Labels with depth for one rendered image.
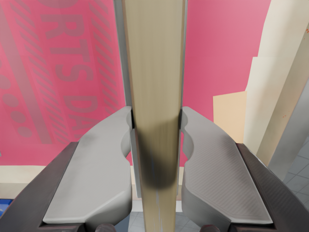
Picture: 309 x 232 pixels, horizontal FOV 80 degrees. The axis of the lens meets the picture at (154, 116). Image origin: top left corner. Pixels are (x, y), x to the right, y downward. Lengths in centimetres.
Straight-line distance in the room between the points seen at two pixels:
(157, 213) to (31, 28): 25
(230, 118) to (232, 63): 9
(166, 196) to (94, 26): 20
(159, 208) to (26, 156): 30
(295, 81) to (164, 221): 23
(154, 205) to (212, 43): 20
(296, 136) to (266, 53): 13
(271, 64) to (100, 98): 24
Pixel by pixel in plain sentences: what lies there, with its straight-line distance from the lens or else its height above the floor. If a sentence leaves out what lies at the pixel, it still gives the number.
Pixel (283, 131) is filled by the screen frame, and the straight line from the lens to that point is 32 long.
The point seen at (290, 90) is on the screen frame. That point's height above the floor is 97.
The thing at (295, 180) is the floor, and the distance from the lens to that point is 233.
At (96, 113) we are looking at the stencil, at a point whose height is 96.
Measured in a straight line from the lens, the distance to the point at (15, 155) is 43.
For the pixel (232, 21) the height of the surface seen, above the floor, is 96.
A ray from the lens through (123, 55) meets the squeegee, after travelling 17.
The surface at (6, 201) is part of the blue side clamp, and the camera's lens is 46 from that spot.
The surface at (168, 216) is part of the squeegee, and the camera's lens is 19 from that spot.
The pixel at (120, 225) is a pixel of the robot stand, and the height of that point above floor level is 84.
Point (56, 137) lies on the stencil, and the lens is 36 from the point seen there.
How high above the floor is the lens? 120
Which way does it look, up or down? 58 degrees down
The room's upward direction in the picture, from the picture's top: 179 degrees counter-clockwise
